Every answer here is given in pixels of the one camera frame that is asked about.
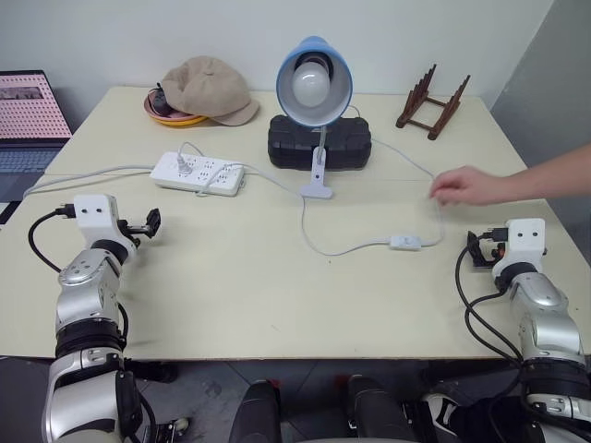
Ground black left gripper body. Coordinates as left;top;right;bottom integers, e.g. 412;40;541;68
117;219;151;246

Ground person's bare hand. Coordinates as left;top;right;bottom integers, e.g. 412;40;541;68
428;165;510;207

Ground yellow plate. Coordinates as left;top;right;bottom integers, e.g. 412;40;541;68
149;113;210;128

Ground blue desk lamp white clip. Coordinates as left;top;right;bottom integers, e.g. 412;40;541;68
275;34;355;200

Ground white inline cord switch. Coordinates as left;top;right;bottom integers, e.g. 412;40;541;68
389;233;425;252

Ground dark rounded shape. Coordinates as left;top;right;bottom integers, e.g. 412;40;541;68
344;374;417;443
229;379;283;443

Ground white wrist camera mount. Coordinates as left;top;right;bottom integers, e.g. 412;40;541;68
490;217;548;278
73;194;123;244

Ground laptop with pink screen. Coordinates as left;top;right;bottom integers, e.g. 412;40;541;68
0;69;75;204

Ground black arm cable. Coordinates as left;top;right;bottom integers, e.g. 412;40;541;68
28;206;78;273
455;239;533;370

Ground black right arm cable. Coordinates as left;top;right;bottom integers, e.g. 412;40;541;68
455;239;533;370

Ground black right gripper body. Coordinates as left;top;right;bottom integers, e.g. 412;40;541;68
479;225;510;271

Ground beige flat cap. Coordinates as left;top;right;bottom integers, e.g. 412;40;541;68
161;55;261;127

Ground white lamp cable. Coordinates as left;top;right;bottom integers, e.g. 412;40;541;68
196;103;447;257

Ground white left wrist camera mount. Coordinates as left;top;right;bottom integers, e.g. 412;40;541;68
73;194;123;244

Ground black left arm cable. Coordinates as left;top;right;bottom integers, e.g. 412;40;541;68
28;206;78;273

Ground white light bulb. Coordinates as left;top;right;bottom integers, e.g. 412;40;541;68
289;60;333;109

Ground white power strip cable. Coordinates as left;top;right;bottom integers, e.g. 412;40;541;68
22;164;159;200

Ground white power strip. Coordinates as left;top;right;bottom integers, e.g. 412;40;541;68
152;150;247;198

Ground small black item under cap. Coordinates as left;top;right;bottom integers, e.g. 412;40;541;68
151;82;173;116

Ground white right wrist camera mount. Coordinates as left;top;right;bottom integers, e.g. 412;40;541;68
490;217;548;278

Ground black plastic case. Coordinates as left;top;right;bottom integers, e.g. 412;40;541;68
266;114;374;172

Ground brown wooden rack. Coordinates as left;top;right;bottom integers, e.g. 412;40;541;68
395;63;473;141

